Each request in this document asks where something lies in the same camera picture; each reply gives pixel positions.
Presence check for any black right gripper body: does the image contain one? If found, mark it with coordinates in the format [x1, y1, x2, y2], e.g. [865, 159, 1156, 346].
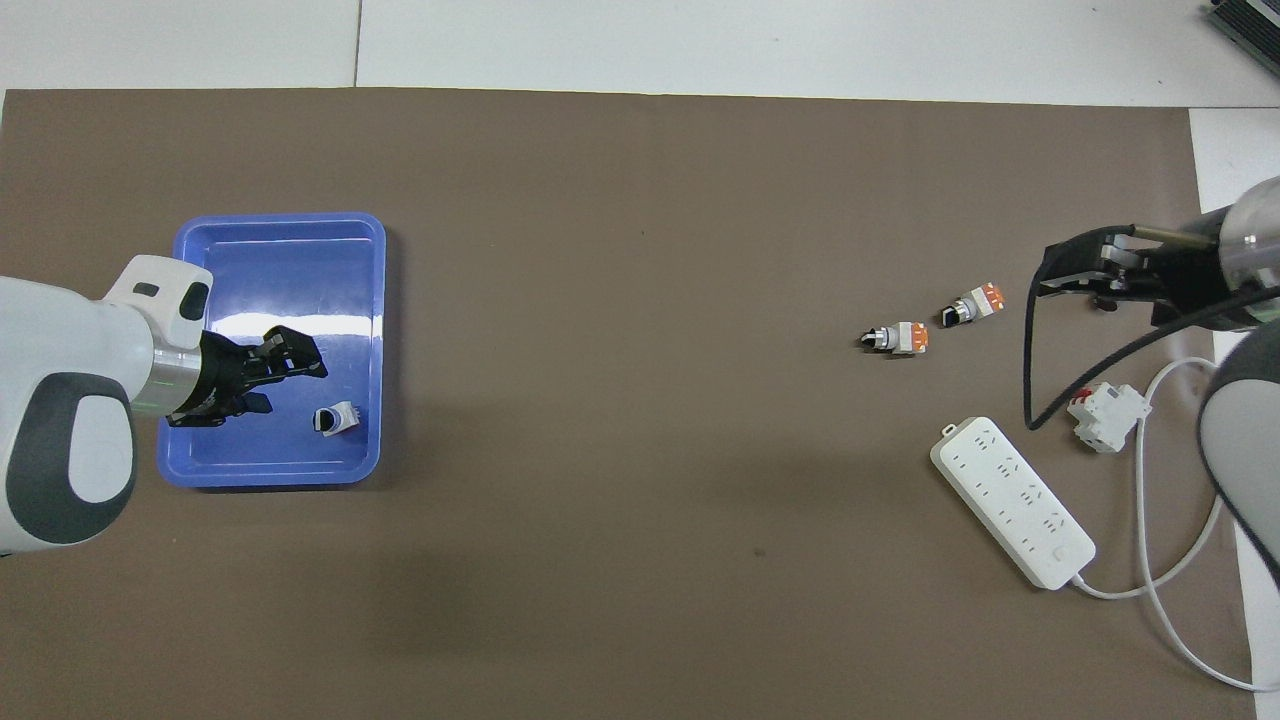
[1098, 227, 1243, 331]

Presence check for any grey ribbed device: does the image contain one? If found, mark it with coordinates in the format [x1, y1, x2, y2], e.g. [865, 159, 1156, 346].
[1204, 0, 1280, 52]

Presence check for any white red circuit breaker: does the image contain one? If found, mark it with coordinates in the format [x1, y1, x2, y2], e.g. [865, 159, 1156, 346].
[1065, 382, 1154, 455]

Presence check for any brown table mat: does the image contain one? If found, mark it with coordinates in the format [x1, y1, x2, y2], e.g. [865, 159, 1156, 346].
[0, 88, 1260, 720]

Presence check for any orange white rotary switch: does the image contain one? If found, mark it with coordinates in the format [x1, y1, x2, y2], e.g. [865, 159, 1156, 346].
[859, 319, 932, 359]
[939, 282, 1007, 330]
[312, 399, 362, 439]

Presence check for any white power cable with plug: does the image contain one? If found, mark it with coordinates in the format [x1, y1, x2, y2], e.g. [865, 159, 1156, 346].
[1068, 357, 1280, 694]

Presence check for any white power strip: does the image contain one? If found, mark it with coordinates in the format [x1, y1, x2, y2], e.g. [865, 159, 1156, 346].
[929, 415, 1098, 592]

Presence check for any blue plastic tray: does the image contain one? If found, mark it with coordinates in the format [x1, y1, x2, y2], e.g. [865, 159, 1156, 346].
[157, 211, 388, 490]

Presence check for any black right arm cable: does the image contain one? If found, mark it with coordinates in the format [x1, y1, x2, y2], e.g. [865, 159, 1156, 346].
[1021, 227, 1280, 434]

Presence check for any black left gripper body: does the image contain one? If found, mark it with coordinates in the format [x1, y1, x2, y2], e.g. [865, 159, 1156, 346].
[163, 330, 278, 430]

